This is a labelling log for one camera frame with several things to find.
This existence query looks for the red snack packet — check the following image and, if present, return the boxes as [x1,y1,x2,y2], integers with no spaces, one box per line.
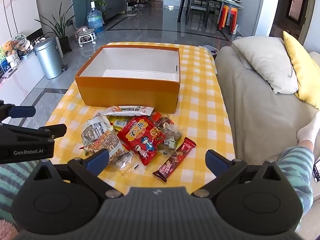
[117,116,167,167]

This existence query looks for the person's leg striped pants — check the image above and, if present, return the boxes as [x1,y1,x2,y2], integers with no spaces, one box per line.
[0,160,38,220]
[276,140,316,222]

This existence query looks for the person's left leg striped pants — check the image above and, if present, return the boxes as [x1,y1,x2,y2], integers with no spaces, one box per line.
[0,160,38,220]

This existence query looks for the small green wrapped candy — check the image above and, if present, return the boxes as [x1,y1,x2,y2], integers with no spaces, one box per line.
[164,135,178,155]

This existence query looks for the red brown chocolate bar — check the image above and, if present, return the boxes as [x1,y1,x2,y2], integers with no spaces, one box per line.
[152,137,197,182]

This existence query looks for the beige sofa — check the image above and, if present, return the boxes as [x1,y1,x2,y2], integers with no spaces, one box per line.
[215,36,320,161]

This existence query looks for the orange plastic stool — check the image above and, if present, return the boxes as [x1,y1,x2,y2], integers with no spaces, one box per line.
[226,7,238,30]

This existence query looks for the silver noodle snack packet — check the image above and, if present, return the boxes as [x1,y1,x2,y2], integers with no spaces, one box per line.
[79,112,128,159]

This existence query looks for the round hand fan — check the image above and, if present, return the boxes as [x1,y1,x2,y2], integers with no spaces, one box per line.
[11,33,28,53]

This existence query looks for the blue water bottle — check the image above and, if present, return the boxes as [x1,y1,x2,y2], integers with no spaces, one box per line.
[87,1,104,33]

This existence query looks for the clear packet of white balls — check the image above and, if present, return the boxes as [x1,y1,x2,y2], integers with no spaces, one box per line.
[110,151,140,175]

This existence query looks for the orange stuffed toy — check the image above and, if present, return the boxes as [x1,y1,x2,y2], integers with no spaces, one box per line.
[3,41,17,55]

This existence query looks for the clear bag of brown snacks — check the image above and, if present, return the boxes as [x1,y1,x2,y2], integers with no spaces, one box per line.
[150,112,184,143]

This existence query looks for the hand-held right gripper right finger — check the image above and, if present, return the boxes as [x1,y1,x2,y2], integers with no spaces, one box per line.
[192,149,288,197]

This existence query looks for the silver pedal trash can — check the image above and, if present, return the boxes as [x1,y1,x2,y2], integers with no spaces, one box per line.
[33,37,64,79]

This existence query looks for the potted grass plant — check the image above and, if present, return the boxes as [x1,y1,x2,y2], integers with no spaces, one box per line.
[35,1,75,55]

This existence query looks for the orange-rimmed white box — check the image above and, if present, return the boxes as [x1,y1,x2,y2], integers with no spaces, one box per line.
[75,45,181,114]

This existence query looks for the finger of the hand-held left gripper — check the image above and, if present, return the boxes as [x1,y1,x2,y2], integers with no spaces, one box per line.
[0,123,67,140]
[0,100,36,125]

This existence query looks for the red plastic stool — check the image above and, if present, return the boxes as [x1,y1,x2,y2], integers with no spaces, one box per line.
[217,5,230,30]

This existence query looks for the pink fluffy cloth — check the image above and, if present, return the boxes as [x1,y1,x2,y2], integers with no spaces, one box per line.
[0,219,18,240]

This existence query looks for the person's right leg striped pants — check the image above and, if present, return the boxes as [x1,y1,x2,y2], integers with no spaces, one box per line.
[276,140,316,222]

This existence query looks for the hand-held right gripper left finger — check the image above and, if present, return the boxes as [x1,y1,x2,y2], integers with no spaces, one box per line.
[25,149,124,198]

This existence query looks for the white tv console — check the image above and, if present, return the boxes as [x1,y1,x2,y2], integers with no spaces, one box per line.
[0,52,46,105]

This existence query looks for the glass dining table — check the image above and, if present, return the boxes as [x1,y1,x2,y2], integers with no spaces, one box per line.
[177,0,244,36]

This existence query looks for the person's white sock foot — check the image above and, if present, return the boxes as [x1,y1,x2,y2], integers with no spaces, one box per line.
[296,111,320,145]

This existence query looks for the white stick snack packet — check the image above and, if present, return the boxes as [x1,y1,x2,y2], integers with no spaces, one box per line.
[101,105,155,117]

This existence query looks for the bin with plastic bag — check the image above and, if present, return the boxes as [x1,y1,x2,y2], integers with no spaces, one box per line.
[200,44,219,56]

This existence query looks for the small yellow snack packet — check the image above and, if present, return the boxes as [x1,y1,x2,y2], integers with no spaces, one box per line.
[109,116,130,130]

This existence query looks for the white rolling stand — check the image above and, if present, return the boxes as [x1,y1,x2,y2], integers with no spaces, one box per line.
[78,31,97,47]

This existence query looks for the yellow pillow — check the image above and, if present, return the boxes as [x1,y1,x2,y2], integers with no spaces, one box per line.
[282,30,320,109]

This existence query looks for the yellow checkered tablecloth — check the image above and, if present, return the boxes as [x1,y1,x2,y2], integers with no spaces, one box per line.
[45,42,237,196]

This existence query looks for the pink clay pot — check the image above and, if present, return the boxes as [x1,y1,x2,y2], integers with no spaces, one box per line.
[75,26,95,36]

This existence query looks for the grey pillow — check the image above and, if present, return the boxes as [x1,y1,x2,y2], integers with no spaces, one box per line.
[231,35,299,94]

